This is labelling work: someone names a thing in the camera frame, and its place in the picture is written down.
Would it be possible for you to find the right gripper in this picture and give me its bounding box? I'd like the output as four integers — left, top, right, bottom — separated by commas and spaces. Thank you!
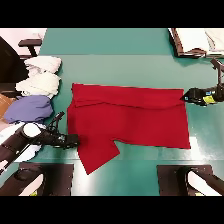
179, 87, 209, 107

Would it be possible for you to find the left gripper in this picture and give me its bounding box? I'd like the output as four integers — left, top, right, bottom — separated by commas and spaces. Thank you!
49, 131, 81, 150

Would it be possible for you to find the red T-shirt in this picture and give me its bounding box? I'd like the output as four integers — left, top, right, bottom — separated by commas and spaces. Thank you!
66, 82, 192, 176

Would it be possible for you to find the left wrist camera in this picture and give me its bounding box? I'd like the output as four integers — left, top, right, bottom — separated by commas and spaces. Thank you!
48, 111, 66, 135

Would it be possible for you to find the lavender garment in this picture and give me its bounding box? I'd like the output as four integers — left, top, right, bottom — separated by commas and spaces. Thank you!
3, 94, 55, 125

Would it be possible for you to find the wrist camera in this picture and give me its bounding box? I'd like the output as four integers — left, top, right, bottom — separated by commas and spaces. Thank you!
48, 111, 66, 135
210, 57, 224, 88

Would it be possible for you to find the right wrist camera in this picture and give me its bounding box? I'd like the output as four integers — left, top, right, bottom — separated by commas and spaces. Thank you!
210, 57, 224, 88

